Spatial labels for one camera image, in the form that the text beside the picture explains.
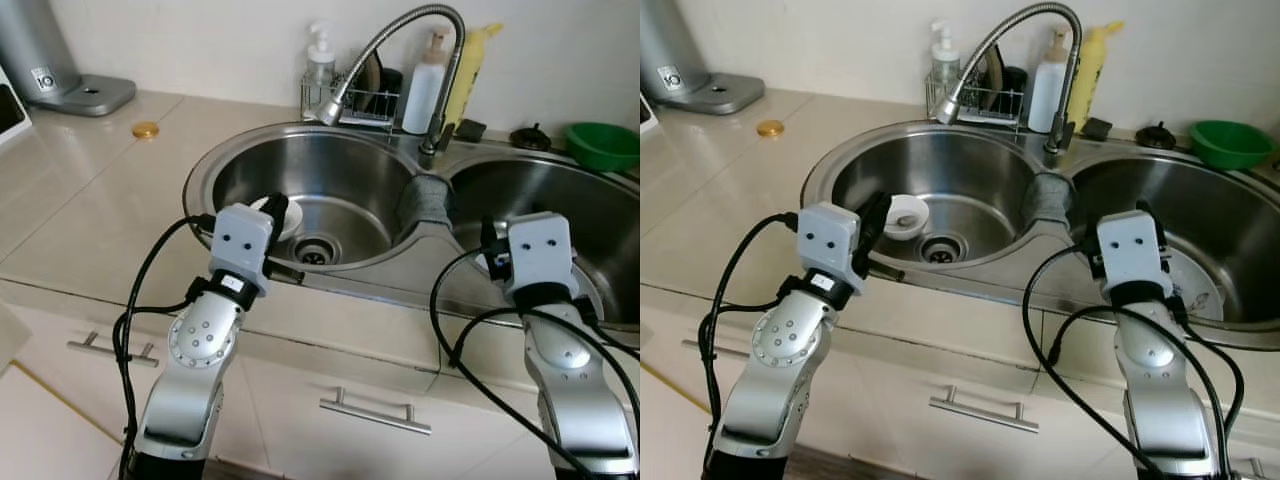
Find flexible steel gooseneck faucet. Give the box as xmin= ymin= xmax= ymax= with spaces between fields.
xmin=936 ymin=2 xmax=1085 ymax=169
xmin=316 ymin=4 xmax=467 ymax=171

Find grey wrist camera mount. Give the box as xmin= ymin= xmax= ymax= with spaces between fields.
xmin=208 ymin=203 xmax=278 ymax=294
xmin=797 ymin=202 xmax=866 ymax=293
xmin=505 ymin=212 xmax=578 ymax=293
xmin=1096 ymin=210 xmax=1167 ymax=289

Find cream kitchen base cabinet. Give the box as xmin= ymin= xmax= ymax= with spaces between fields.
xmin=0 ymin=280 xmax=641 ymax=480
xmin=640 ymin=285 xmax=1280 ymax=480

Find stainless steel double sink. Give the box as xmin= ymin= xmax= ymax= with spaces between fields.
xmin=182 ymin=120 xmax=641 ymax=333
xmin=800 ymin=118 xmax=1280 ymax=351

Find small white bowl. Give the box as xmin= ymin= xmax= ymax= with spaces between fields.
xmin=250 ymin=195 xmax=304 ymax=242
xmin=885 ymin=193 xmax=933 ymax=241

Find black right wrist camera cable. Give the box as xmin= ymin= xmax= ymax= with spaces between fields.
xmin=428 ymin=245 xmax=571 ymax=480
xmin=1020 ymin=245 xmax=1161 ymax=480

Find black sink stopper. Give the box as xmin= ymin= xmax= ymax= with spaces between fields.
xmin=508 ymin=123 xmax=553 ymax=153
xmin=1135 ymin=121 xmax=1179 ymax=151

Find grey dishcloth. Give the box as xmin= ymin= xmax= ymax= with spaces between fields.
xmin=397 ymin=175 xmax=453 ymax=231
xmin=1020 ymin=172 xmax=1076 ymax=229

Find white side cabinet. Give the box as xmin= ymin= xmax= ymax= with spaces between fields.
xmin=0 ymin=362 xmax=123 ymax=480
xmin=640 ymin=365 xmax=706 ymax=480

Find green plastic bowl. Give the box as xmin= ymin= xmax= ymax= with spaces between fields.
xmin=565 ymin=122 xmax=641 ymax=173
xmin=1188 ymin=120 xmax=1276 ymax=171

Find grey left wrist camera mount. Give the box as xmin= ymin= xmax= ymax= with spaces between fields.
xmin=208 ymin=203 xmax=278 ymax=294
xmin=797 ymin=202 xmax=866 ymax=293

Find yellow squeeze bottle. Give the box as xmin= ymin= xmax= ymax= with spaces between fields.
xmin=1068 ymin=20 xmax=1126 ymax=131
xmin=445 ymin=22 xmax=504 ymax=126

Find clear soap pump bottle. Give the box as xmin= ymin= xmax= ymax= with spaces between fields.
xmin=930 ymin=20 xmax=961 ymax=106
xmin=305 ymin=22 xmax=338 ymax=111

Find steel wire sink rack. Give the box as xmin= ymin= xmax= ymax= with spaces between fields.
xmin=300 ymin=80 xmax=401 ymax=129
xmin=925 ymin=78 xmax=1026 ymax=126

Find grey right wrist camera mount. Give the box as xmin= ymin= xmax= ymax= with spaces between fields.
xmin=1096 ymin=210 xmax=1167 ymax=289
xmin=505 ymin=212 xmax=578 ymax=293

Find steel bar drawer handle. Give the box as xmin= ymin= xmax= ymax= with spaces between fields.
xmin=683 ymin=338 xmax=736 ymax=363
xmin=67 ymin=332 xmax=160 ymax=367
xmin=929 ymin=386 xmax=1042 ymax=434
xmin=319 ymin=387 xmax=434 ymax=437

